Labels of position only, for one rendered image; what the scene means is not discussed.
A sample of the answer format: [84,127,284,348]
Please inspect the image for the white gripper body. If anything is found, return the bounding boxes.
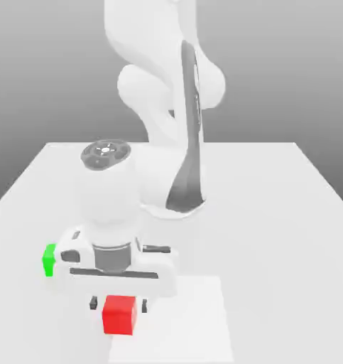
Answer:
[54,253,180,299]

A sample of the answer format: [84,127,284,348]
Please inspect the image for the small red cube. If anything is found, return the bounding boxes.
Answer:
[102,294,138,337]

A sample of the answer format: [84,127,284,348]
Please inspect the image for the small green cube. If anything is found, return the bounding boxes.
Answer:
[41,243,58,278]

